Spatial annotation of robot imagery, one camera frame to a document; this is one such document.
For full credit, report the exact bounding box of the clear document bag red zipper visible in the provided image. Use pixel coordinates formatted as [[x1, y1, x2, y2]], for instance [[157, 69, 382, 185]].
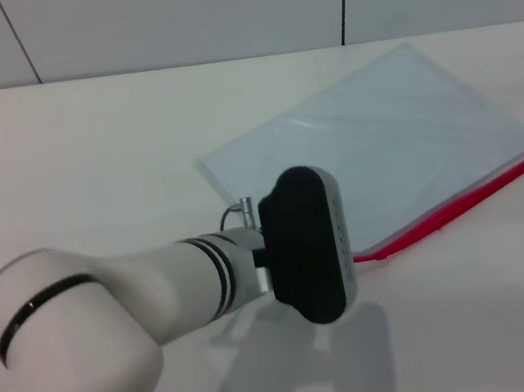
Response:
[[180, 21, 524, 290]]

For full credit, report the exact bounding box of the grey cable with metal plug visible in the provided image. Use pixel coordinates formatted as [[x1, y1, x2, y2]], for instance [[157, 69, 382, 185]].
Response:
[[215, 196, 258, 236]]

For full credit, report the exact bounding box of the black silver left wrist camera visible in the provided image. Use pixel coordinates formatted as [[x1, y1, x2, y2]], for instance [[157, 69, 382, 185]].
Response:
[[250, 158, 365, 333]]

